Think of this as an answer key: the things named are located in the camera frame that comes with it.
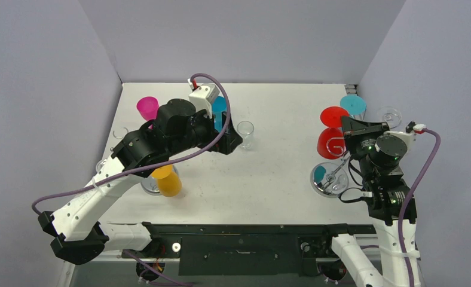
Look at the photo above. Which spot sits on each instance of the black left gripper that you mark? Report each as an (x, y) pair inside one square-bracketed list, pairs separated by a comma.
[(228, 142)]

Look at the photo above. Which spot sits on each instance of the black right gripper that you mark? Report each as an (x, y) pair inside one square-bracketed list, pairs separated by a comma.
[(363, 130)]

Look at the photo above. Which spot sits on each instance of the clear glass tumbler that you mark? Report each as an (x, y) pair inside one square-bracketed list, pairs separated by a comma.
[(246, 130)]

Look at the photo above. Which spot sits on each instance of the red plastic wine glass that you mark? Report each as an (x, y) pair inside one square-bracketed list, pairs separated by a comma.
[(330, 144)]

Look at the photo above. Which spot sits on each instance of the blue plastic wine glass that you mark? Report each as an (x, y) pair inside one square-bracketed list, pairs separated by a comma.
[(218, 107)]

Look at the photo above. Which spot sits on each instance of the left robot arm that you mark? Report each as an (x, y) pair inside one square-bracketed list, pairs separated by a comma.
[(78, 235)]

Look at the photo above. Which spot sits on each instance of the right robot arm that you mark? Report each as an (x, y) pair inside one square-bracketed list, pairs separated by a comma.
[(378, 150)]

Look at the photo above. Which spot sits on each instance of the teal wine glass far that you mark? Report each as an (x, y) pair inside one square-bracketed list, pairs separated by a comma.
[(354, 105)]

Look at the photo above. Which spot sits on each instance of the clear wine glass far right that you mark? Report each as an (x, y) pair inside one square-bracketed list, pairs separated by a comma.
[(390, 115)]

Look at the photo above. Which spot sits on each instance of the chrome right wine glass rack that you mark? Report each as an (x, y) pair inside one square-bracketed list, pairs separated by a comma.
[(330, 179)]

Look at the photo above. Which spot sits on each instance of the chrome wine glass rack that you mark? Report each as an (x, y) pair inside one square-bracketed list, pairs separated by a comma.
[(118, 132), (330, 179)]

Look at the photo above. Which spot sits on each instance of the orange plastic wine glass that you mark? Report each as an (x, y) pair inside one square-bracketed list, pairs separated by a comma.
[(167, 180)]

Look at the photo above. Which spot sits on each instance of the pink plastic wine glass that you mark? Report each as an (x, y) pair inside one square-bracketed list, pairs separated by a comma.
[(148, 107)]

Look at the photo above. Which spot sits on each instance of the chrome left wine glass rack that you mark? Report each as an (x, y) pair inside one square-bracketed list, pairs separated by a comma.
[(118, 132)]

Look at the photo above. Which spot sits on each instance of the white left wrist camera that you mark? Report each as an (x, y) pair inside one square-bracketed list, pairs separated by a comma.
[(203, 96)]

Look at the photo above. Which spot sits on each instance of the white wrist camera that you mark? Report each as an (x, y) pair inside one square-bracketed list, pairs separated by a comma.
[(409, 135), (203, 96)]

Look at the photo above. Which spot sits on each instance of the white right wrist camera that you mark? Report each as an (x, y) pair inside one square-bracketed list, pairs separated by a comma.
[(409, 135)]

